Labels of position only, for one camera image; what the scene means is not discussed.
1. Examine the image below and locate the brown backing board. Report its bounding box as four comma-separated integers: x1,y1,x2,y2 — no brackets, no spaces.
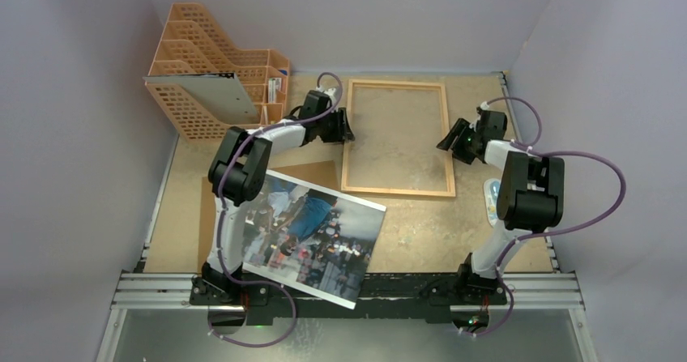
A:
198,160,340,270

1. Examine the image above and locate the wooden picture frame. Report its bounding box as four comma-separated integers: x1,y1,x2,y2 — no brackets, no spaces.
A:
341,79,456,198

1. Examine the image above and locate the printed photo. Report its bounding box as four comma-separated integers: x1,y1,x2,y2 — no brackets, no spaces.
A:
242,171,386,309

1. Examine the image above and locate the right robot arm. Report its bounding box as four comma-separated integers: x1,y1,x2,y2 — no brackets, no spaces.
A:
437,107,565,303

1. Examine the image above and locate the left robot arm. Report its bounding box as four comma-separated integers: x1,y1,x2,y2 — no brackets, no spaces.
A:
190,87,354,305

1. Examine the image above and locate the blue white oval object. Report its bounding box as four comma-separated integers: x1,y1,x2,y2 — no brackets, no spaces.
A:
483,178,501,227

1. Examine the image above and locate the grey folder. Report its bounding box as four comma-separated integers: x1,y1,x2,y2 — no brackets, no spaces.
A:
143,74,260,125

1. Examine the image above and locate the orange file organizer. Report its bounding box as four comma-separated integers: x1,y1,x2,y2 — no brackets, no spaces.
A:
144,2,291,143

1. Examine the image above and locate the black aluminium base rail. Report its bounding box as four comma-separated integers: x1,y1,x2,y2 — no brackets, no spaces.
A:
111,270,583,328

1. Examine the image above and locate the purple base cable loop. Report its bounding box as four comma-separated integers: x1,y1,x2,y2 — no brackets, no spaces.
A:
206,281,301,350

